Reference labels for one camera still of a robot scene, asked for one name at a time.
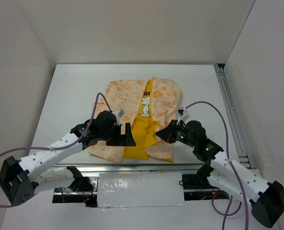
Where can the aluminium front rail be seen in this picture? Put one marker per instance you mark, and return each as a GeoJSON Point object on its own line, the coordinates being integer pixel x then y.
{"type": "Point", "coordinates": [92, 170]}

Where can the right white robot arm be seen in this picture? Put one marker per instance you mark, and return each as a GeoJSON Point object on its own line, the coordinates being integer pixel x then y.
{"type": "Point", "coordinates": [265, 198]}

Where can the cream orange-print jacket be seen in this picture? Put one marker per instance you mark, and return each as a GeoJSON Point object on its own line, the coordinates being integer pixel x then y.
{"type": "Point", "coordinates": [149, 106]}

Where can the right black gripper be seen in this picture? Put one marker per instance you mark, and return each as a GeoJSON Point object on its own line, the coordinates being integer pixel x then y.
{"type": "Point", "coordinates": [167, 133]}

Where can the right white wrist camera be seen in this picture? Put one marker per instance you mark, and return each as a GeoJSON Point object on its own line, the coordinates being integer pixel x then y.
{"type": "Point", "coordinates": [183, 115]}

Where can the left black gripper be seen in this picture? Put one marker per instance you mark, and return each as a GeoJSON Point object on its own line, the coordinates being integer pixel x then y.
{"type": "Point", "coordinates": [129, 141]}

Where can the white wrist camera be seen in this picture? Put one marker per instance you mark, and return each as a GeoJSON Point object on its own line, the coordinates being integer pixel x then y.
{"type": "Point", "coordinates": [183, 115]}
{"type": "Point", "coordinates": [118, 115]}

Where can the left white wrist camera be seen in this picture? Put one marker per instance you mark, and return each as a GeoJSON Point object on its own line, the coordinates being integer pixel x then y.
{"type": "Point", "coordinates": [118, 115]}

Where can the aluminium side rail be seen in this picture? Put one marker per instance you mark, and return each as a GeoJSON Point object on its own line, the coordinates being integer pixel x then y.
{"type": "Point", "coordinates": [242, 147]}

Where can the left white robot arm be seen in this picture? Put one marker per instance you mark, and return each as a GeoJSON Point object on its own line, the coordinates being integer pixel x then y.
{"type": "Point", "coordinates": [21, 179]}

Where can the white foil-taped panel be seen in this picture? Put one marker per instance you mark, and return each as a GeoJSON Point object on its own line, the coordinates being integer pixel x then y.
{"type": "Point", "coordinates": [152, 189]}

